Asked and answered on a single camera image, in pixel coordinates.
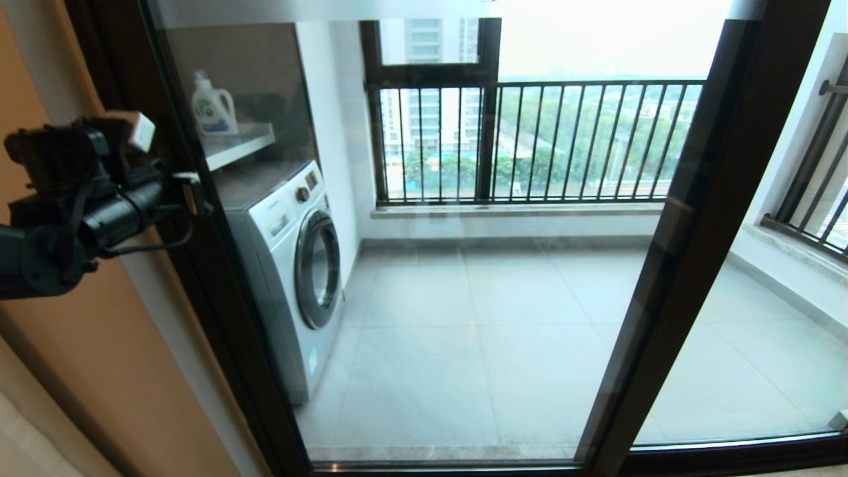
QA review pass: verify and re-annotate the white detergent bottle green label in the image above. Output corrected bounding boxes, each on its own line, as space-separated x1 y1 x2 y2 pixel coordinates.
191 70 240 138

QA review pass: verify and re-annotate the long black balcony railing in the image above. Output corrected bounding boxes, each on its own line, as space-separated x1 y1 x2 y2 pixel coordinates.
366 79 707 206

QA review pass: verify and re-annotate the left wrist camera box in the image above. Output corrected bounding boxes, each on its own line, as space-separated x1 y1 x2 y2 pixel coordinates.
99 111 157 166

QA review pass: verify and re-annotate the short grey stone sill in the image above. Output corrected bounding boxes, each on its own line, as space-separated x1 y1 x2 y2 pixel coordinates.
741 224 848 287

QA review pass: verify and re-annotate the thin black left gripper cable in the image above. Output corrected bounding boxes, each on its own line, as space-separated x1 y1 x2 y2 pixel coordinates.
97 199 199 260

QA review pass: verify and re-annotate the white front-load washing machine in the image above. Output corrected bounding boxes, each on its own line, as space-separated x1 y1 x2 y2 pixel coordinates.
222 159 345 406

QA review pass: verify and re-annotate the white wall shelf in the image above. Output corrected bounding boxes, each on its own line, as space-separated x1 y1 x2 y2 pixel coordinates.
202 123 277 172

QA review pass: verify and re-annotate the dark framed fixed glass panel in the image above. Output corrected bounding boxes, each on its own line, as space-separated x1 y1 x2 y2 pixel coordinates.
576 0 848 461

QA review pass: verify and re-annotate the long grey stone sill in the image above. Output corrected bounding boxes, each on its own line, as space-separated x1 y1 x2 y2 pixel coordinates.
370 202 666 220

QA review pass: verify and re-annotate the dark balcony window frame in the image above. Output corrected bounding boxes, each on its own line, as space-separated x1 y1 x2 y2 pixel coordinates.
360 17 502 203

